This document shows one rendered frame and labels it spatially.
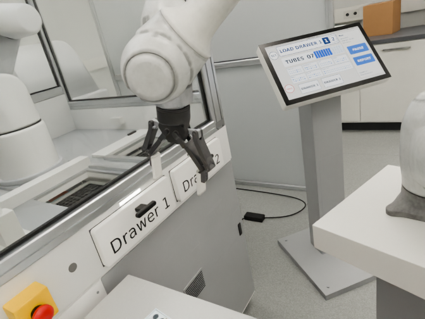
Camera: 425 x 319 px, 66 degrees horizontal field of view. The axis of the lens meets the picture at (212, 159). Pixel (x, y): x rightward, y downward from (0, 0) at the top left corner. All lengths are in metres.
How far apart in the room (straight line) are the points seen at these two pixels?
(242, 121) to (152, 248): 1.74
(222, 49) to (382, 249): 2.00
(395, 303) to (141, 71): 0.86
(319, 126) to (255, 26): 1.02
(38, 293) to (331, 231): 0.64
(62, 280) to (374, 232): 0.70
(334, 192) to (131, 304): 1.25
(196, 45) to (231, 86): 2.05
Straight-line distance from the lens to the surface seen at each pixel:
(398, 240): 0.80
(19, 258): 0.77
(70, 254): 0.84
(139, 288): 0.89
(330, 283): 1.84
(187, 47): 0.50
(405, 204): 0.88
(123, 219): 0.89
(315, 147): 1.64
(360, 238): 0.80
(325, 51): 1.59
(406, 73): 3.52
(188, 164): 1.07
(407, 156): 0.82
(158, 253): 1.05
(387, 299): 1.05
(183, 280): 1.19
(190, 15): 0.51
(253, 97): 2.49
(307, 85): 1.45
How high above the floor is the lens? 1.32
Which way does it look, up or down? 22 degrees down
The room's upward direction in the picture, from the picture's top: 12 degrees counter-clockwise
